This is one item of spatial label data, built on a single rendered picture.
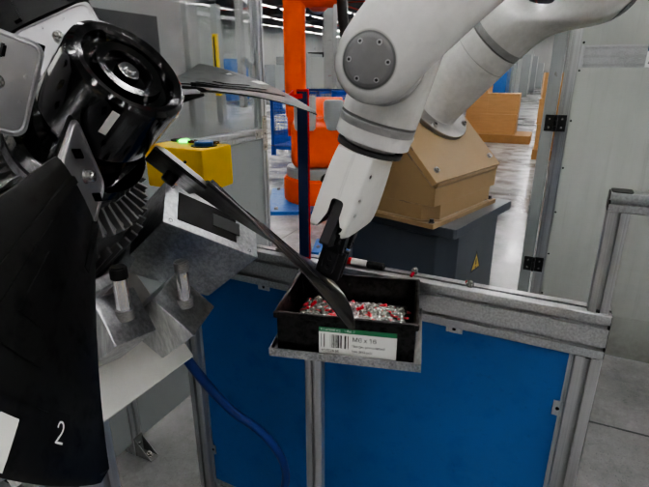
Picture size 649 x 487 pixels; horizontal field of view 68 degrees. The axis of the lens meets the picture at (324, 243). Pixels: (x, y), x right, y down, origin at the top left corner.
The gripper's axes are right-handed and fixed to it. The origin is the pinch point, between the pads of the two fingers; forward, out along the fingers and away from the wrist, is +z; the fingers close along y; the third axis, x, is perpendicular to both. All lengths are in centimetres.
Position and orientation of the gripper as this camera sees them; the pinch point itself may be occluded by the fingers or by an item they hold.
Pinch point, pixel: (332, 261)
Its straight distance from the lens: 60.2
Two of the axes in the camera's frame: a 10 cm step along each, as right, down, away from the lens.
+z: -2.7, 8.6, 4.3
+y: -4.3, 2.9, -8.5
